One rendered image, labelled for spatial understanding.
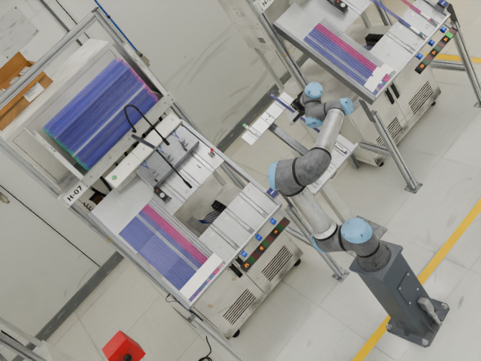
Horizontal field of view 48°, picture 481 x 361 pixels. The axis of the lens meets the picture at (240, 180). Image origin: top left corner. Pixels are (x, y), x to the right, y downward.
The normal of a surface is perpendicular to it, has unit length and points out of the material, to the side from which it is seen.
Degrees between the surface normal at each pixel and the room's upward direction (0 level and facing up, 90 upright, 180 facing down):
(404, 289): 90
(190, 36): 90
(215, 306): 90
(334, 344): 0
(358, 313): 0
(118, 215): 43
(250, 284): 90
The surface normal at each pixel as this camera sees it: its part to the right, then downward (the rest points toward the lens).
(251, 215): -0.04, -0.29
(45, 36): 0.52, 0.27
